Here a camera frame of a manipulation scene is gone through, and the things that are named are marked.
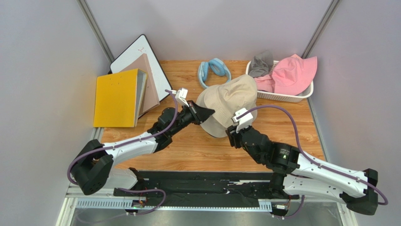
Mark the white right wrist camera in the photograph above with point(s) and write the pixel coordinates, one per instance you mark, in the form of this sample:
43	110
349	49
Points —
242	119

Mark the white board black frame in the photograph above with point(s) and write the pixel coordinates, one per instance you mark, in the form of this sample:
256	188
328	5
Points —
137	48

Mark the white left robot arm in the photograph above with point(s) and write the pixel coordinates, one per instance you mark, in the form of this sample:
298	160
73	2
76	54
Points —
91	167

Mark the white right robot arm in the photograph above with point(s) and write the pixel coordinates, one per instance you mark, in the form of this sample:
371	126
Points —
298	173

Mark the pink and beige reversible hat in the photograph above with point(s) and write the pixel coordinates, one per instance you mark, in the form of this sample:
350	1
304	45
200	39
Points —
226	99

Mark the pink brown folder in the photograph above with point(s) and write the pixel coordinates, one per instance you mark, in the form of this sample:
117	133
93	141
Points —
150	98

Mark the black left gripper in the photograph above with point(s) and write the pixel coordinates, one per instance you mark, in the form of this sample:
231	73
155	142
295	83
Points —
202	113

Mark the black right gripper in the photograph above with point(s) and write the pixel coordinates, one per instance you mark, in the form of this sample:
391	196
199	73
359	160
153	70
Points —
233	137

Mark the grey hat in basket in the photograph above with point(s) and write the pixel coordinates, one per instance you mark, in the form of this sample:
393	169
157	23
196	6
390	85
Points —
261	64

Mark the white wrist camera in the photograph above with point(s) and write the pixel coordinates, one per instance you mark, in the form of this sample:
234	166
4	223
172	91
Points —
242	119
181	95

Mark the pink bucket hat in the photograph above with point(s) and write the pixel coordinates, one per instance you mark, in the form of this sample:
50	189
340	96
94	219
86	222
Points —
293	75

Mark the yellow binder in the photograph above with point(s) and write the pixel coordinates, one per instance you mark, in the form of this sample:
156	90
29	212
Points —
118	99

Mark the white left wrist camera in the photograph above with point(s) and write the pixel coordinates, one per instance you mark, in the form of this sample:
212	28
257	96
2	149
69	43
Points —
181	95

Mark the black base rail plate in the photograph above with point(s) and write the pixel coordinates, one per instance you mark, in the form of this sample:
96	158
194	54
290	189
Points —
205	189

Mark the light blue headphones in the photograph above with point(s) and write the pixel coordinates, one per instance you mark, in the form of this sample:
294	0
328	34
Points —
217	66

